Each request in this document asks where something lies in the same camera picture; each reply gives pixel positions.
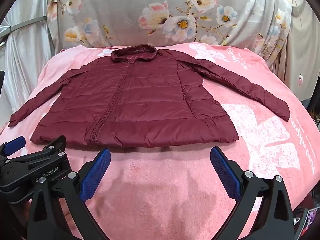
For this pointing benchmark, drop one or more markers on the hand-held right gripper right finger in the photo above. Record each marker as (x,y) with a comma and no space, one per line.
(225,172)

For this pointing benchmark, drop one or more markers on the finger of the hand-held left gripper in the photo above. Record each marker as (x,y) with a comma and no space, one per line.
(53,147)
(15,142)

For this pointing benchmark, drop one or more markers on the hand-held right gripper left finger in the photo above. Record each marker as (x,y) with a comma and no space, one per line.
(96,172)

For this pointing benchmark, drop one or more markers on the maroon puffer jacket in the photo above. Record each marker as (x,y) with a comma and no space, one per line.
(140,97)

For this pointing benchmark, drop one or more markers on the pink printed blanket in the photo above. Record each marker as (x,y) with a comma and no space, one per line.
(175,180)

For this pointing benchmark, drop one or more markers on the silver satin curtain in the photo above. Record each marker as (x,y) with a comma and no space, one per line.
(27,42)

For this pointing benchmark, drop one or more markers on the grey floral quilt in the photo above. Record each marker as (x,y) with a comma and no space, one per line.
(162,12)

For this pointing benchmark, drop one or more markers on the white round switch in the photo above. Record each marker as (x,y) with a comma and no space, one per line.
(300,78)

